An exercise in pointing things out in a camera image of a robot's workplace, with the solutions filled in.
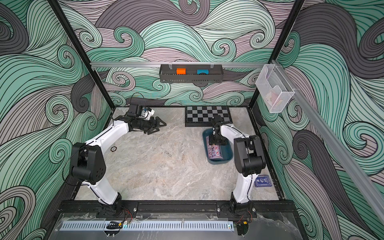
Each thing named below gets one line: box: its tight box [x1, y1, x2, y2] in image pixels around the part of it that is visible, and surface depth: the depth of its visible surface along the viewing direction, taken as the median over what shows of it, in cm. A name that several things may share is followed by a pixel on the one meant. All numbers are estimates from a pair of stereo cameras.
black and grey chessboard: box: [185, 105, 233, 127], surface depth 113 cm
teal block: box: [196, 69, 210, 75], surface depth 97 cm
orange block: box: [176, 68, 187, 75], surface depth 97 cm
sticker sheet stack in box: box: [207, 139, 223, 160], surface depth 92 cm
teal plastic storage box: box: [202, 128, 234, 165], surface depth 92 cm
